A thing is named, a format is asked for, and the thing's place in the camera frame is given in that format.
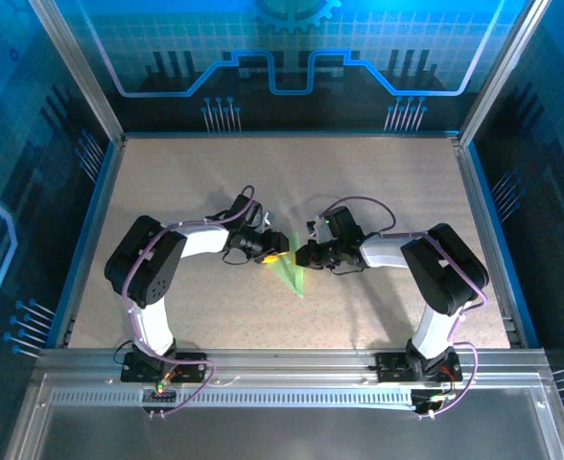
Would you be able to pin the green paper sheet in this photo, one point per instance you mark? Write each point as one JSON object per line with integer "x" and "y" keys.
{"x": 294, "y": 278}

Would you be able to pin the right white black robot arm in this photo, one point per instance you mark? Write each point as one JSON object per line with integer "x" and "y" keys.
{"x": 447, "y": 273}

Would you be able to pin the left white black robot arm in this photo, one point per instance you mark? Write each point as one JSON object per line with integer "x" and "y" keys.
{"x": 143, "y": 268}

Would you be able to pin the blue table edge strip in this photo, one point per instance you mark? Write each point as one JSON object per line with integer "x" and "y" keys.
{"x": 83, "y": 244}
{"x": 501, "y": 239}

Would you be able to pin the small LED circuit board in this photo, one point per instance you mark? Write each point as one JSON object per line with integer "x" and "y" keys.
{"x": 159, "y": 390}

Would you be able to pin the grey metal plate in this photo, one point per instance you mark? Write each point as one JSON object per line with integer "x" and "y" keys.
{"x": 287, "y": 431}

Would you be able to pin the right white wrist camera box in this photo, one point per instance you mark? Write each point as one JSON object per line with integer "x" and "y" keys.
{"x": 319, "y": 229}

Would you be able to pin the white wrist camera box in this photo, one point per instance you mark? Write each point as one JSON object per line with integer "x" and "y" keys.
{"x": 266, "y": 221}
{"x": 319, "y": 229}

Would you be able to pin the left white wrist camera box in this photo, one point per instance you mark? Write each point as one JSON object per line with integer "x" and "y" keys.
{"x": 266, "y": 221}

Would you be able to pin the aluminium cross rail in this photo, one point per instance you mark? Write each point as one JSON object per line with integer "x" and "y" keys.
{"x": 287, "y": 364}

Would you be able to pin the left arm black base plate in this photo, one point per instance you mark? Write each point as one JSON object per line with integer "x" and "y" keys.
{"x": 191, "y": 366}

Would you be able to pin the aluminium side rail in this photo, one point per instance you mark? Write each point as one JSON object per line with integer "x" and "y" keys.
{"x": 488, "y": 239}
{"x": 92, "y": 244}

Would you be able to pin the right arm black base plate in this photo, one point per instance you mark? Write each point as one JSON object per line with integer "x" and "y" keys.
{"x": 390, "y": 369}

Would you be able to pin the aluminium frame post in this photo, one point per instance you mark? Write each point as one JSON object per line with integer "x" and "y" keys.
{"x": 502, "y": 72}
{"x": 78, "y": 72}

